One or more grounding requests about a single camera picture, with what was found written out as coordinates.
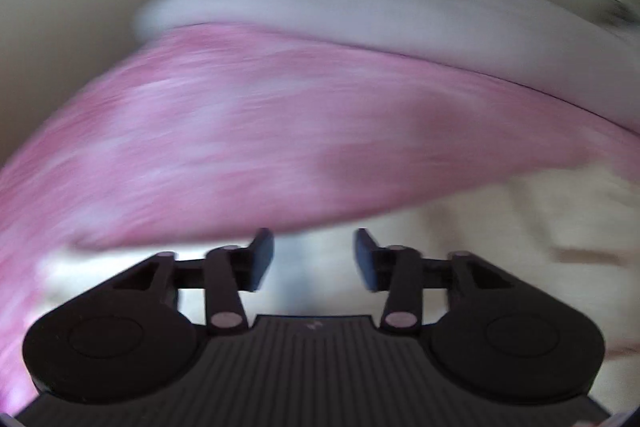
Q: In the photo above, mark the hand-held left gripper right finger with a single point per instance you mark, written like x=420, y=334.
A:
x=366, y=259

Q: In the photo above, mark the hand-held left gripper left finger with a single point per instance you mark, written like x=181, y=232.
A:
x=261, y=257

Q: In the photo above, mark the grey-white ribbed quilt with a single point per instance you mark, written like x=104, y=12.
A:
x=320, y=2

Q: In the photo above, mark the pink rose-pattern blanket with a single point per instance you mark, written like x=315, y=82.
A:
x=210, y=137

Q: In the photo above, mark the cream garment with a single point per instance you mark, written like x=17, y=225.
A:
x=525, y=227

